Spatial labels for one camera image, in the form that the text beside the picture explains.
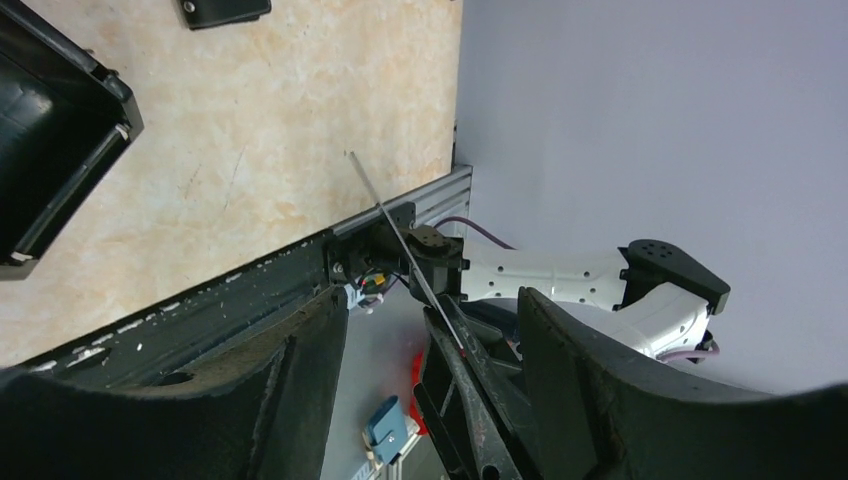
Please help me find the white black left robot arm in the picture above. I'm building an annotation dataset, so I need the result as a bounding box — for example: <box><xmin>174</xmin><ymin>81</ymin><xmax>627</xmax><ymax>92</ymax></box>
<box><xmin>1</xmin><ymin>223</ymin><xmax>847</xmax><ymax>479</ymax></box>

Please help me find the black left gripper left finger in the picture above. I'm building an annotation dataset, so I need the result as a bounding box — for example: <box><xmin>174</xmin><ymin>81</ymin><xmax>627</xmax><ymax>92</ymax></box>
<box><xmin>1</xmin><ymin>287</ymin><xmax>348</xmax><ymax>479</ymax></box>

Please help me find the blue grey clip object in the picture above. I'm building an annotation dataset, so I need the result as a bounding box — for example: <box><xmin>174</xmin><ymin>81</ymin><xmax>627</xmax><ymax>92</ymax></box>
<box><xmin>362</xmin><ymin>395</ymin><xmax>409</xmax><ymax>468</ymax></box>

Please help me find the aluminium front frame rail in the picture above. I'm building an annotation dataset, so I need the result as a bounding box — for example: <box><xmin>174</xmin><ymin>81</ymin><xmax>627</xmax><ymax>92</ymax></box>
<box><xmin>316</xmin><ymin>165</ymin><xmax>473</xmax><ymax>238</ymax></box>

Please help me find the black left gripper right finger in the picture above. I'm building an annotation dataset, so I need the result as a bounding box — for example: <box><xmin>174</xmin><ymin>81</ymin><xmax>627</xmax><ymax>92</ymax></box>
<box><xmin>518</xmin><ymin>288</ymin><xmax>847</xmax><ymax>479</ymax></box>

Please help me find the black plastic card tray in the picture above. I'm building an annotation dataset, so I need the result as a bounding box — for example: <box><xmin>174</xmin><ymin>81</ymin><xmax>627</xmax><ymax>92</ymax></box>
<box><xmin>1</xmin><ymin>1</ymin><xmax>144</xmax><ymax>281</ymax></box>

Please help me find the black blue card holder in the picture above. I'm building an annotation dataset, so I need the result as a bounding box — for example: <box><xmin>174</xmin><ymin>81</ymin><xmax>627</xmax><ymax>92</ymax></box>
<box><xmin>176</xmin><ymin>0</ymin><xmax>272</xmax><ymax>30</ymax></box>

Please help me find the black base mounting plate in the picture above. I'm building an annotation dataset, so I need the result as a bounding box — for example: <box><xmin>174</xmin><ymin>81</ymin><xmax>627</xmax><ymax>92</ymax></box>
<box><xmin>20</xmin><ymin>230</ymin><xmax>335</xmax><ymax>388</ymax></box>

